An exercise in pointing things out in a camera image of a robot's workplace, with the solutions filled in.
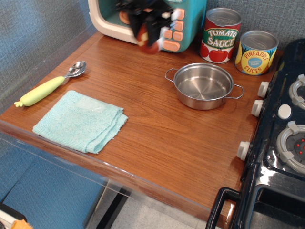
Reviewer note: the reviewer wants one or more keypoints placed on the teal toy microwave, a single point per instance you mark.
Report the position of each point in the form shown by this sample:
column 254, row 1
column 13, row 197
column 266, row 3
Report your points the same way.
column 178, row 31

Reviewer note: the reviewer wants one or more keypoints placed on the white stove knob lower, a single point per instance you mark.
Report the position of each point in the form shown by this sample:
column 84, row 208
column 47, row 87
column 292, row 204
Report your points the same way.
column 243, row 150

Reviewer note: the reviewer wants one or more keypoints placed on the black toy stove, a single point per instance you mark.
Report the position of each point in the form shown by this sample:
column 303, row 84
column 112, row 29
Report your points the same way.
column 272, row 194

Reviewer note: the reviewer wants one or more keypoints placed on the spoon with green carrot handle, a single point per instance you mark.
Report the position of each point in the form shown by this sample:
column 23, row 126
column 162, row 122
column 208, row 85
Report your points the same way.
column 43, row 90

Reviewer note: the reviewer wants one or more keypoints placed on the folded light blue cloth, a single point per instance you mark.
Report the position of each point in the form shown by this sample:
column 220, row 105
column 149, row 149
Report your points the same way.
column 81, row 123

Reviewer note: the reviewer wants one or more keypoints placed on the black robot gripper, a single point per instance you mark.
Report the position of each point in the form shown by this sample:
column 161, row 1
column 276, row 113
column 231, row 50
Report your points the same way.
column 137, row 9

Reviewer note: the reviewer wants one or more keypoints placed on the white stove knob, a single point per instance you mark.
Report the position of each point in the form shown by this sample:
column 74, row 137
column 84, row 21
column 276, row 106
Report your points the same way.
column 256, row 108
column 263, row 89
column 243, row 150

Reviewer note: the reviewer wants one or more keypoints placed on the white stove knob middle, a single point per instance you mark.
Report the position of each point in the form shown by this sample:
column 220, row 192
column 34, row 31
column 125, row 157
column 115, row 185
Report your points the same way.
column 256, row 108

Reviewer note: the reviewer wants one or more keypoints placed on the small stainless steel pot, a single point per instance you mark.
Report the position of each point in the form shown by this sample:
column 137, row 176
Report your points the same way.
column 203, row 86

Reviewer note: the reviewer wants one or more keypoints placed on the pineapple slices can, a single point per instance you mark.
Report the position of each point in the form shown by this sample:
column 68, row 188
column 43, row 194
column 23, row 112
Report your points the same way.
column 256, row 52

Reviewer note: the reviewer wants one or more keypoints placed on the white stove knob upper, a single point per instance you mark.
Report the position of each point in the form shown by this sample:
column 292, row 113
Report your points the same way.
column 263, row 89

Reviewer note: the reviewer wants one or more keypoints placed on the tomato sauce can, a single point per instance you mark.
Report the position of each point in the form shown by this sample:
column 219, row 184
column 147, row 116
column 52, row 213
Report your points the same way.
column 220, row 31

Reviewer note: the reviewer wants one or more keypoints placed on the orange plush toy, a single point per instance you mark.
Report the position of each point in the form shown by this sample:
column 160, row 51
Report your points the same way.
column 21, row 224

